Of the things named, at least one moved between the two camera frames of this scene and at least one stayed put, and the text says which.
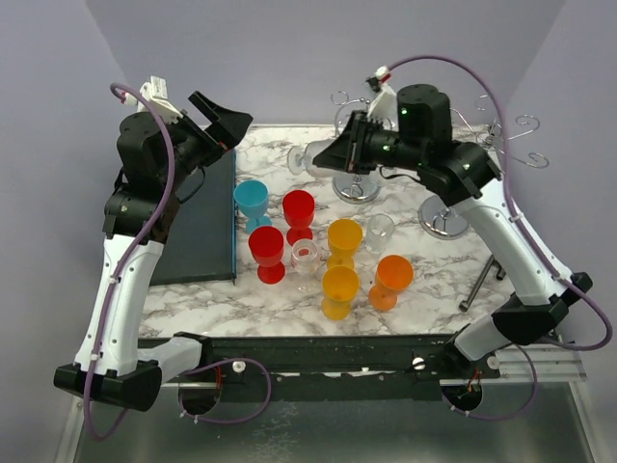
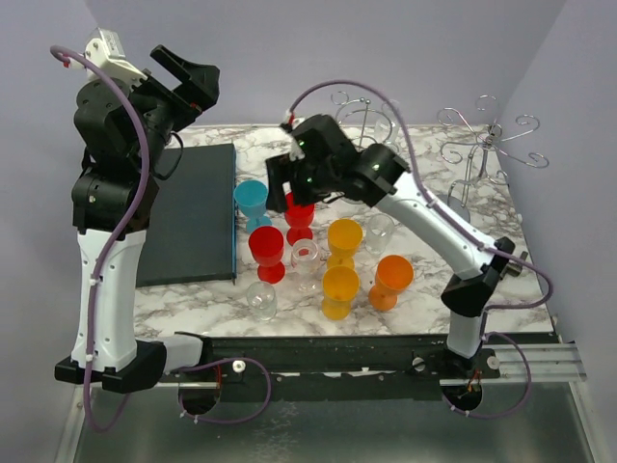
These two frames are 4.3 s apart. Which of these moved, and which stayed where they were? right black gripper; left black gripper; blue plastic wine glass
Moved: right black gripper; left black gripper
Stayed: blue plastic wine glass
